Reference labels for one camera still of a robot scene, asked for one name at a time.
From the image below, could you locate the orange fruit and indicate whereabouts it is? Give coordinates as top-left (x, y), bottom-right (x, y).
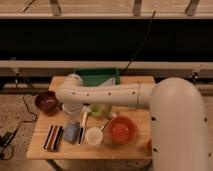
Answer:
top-left (147, 138), bottom-right (152, 151)

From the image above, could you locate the green plastic tray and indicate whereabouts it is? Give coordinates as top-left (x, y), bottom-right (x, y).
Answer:
top-left (74, 68), bottom-right (120, 87)

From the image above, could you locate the striped red black block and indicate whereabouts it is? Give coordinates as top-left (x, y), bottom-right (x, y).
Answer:
top-left (44, 125), bottom-right (63, 152)

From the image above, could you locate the black cable on floor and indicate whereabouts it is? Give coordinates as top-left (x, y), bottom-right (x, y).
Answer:
top-left (0, 71), bottom-right (39, 161)

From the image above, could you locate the white cup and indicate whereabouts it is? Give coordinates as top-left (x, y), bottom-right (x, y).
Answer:
top-left (85, 127), bottom-right (103, 146)

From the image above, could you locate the white cloth in tray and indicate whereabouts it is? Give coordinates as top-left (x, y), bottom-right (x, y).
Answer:
top-left (100, 77), bottom-right (116, 86)

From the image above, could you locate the black hanging cable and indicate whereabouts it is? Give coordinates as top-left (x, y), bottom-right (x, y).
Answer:
top-left (120, 10), bottom-right (157, 75)

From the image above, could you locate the blue grey sponge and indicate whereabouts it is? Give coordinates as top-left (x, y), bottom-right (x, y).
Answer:
top-left (63, 121), bottom-right (80, 144)

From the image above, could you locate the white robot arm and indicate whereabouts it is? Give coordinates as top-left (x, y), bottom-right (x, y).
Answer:
top-left (56, 74), bottom-right (212, 171)

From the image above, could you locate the green plastic cup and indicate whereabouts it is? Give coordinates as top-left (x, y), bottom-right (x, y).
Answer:
top-left (89, 104), bottom-right (106, 118)

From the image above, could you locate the black power adapter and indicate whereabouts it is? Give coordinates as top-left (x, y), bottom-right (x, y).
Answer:
top-left (0, 130), bottom-right (17, 148)

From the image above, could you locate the orange red bowl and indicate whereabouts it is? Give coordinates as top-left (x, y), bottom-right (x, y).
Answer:
top-left (107, 116), bottom-right (138, 145)

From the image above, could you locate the metal spoon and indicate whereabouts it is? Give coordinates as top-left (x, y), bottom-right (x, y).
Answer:
top-left (100, 115), bottom-right (116, 130)

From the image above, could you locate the dark red bowl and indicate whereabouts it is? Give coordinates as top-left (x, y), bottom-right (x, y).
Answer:
top-left (34, 91), bottom-right (59, 113)

